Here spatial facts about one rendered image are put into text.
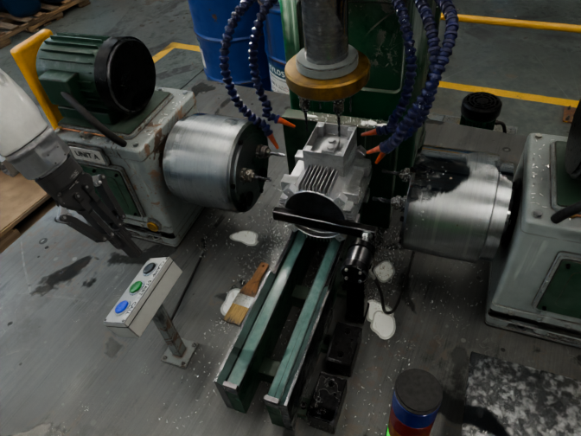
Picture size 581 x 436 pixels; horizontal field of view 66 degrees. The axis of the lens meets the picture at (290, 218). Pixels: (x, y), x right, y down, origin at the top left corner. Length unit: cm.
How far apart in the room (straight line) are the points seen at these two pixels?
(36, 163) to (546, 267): 96
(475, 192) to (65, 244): 119
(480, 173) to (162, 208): 81
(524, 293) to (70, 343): 110
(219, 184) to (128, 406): 55
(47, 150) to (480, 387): 90
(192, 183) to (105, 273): 42
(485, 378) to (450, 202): 35
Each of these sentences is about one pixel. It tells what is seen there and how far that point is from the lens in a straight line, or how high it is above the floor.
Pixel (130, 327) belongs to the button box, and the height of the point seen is 106.
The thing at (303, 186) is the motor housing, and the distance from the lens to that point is 105.
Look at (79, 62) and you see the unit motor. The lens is 124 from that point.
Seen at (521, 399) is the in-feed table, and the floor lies 92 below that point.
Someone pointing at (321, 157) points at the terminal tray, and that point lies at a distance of 107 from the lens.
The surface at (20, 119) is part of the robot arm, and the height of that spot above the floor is 143.
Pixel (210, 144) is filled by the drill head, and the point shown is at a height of 115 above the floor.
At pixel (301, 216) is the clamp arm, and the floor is 103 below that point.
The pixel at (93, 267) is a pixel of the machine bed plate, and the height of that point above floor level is 80.
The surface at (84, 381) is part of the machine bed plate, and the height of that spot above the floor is 80.
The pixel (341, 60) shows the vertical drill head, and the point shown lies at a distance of 97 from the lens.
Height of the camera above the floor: 180
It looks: 46 degrees down
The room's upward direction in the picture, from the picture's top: 8 degrees counter-clockwise
